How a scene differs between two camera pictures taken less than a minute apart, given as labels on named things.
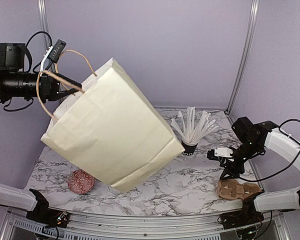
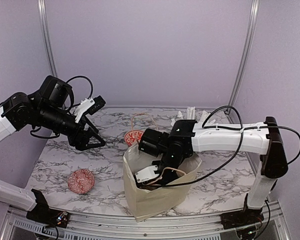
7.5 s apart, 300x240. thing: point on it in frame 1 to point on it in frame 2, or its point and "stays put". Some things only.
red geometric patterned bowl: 80,182 stays put
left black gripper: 51,92 to 80,142
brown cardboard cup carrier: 232,189 to 150,187
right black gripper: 232,169 to 165,183
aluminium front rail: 15,224 stays put
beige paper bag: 110,125 to 147,202
